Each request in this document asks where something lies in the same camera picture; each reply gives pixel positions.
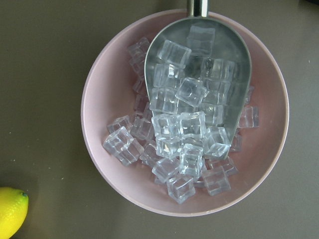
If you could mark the metal ice scoop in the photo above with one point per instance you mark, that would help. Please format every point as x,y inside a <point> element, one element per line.
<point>197,72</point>

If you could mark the yellow lemon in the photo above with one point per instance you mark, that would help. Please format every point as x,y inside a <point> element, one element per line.
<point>13,210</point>

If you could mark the clear ice cubes pile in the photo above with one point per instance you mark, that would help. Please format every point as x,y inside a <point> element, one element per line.
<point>131,141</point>

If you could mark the pink bowl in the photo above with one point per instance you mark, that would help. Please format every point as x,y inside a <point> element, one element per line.
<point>108,94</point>

